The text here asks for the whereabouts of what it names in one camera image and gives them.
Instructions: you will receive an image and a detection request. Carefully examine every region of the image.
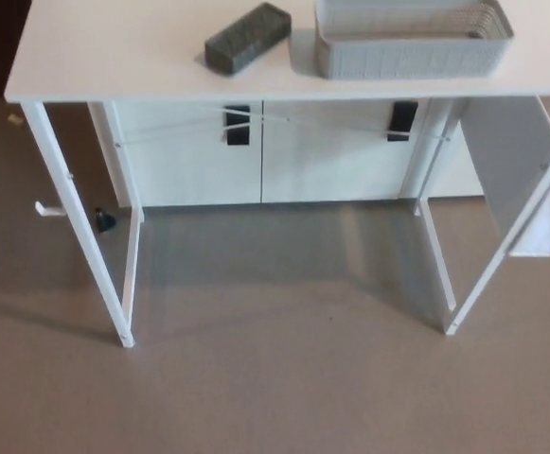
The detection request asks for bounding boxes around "dark grey felt eraser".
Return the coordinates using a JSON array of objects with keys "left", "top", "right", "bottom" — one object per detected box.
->
[{"left": 204, "top": 1, "right": 293, "bottom": 78}]

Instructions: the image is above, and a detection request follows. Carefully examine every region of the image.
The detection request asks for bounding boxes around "white desk hook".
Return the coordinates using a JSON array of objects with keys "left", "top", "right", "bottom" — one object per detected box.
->
[{"left": 33, "top": 200, "right": 64, "bottom": 220}]

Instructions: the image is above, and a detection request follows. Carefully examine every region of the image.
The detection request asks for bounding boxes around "white desk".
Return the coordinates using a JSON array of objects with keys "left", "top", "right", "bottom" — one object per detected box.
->
[{"left": 4, "top": 0, "right": 550, "bottom": 352}]

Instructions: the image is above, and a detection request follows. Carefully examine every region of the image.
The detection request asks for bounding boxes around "white cabinet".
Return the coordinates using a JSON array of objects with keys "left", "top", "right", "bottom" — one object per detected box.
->
[{"left": 87, "top": 96, "right": 487, "bottom": 210}]

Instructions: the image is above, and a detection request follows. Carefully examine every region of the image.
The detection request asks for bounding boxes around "grey perforated plastic basket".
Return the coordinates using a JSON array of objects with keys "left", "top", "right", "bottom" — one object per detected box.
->
[{"left": 312, "top": 0, "right": 516, "bottom": 81}]

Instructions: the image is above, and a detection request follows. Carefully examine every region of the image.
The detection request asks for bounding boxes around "black cabinet handle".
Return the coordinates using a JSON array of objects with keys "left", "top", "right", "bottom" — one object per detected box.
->
[
  {"left": 222, "top": 104, "right": 252, "bottom": 148},
  {"left": 386, "top": 100, "right": 419, "bottom": 143}
]

